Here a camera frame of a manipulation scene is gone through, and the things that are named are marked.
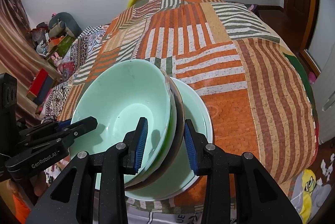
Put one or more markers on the white plastic cabinet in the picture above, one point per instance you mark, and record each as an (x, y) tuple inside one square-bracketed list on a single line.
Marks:
[(325, 109)]

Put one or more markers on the orange clothing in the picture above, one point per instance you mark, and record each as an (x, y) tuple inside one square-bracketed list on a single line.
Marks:
[(21, 207)]

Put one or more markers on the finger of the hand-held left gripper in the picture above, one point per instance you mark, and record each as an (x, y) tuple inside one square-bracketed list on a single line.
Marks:
[(64, 123), (83, 126)]

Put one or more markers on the pink bunny toy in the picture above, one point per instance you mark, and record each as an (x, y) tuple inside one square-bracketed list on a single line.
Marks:
[(55, 59)]

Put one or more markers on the brown striped curtain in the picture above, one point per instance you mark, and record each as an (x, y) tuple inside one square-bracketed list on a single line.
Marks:
[(13, 43)]

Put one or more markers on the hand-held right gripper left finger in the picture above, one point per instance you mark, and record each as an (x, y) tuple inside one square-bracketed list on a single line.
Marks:
[(141, 145)]

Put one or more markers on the mint green bowl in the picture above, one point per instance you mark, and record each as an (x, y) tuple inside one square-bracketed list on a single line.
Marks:
[(117, 98)]

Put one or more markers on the grey plush toy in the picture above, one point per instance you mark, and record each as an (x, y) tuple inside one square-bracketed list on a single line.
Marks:
[(66, 21)]

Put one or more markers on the green cardboard box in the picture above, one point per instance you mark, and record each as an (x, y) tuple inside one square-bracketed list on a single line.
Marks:
[(64, 45)]

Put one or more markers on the white heart-print sliding door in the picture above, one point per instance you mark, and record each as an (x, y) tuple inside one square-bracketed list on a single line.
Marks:
[(325, 25)]

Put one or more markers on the mint green plate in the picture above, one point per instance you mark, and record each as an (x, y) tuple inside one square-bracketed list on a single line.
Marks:
[(193, 103)]

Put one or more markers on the red box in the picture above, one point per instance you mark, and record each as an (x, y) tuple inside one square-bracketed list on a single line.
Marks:
[(38, 82)]

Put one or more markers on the yellow plush toy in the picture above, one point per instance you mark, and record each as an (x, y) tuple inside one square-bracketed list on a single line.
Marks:
[(308, 187)]

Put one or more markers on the orange striped patchwork blanket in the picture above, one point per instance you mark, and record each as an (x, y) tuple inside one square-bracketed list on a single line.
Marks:
[(235, 69)]

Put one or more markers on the pink bowl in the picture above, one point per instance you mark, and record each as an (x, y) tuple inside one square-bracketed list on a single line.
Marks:
[(180, 119)]

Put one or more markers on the white paper scraps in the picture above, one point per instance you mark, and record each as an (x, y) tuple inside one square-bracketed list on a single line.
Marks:
[(327, 169)]

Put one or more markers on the white printed cloth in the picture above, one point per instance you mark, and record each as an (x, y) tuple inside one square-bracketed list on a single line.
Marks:
[(167, 217)]

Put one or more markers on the patterned checkered quilt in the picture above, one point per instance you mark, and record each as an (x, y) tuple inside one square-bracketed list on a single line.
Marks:
[(81, 51)]

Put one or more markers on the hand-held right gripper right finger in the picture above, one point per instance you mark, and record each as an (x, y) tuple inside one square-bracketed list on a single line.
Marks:
[(192, 150)]

